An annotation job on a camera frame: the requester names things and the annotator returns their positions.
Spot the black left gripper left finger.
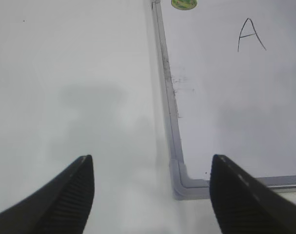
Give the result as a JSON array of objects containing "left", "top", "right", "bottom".
[{"left": 0, "top": 155, "right": 95, "bottom": 234}]

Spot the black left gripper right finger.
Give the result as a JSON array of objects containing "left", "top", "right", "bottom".
[{"left": 209, "top": 155, "right": 296, "bottom": 234}]

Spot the round green magnet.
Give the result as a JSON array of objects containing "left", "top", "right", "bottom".
[{"left": 171, "top": 0, "right": 197, "bottom": 10}]

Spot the white whiteboard with grey frame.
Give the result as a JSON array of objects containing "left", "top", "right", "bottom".
[{"left": 151, "top": 0, "right": 296, "bottom": 200}]

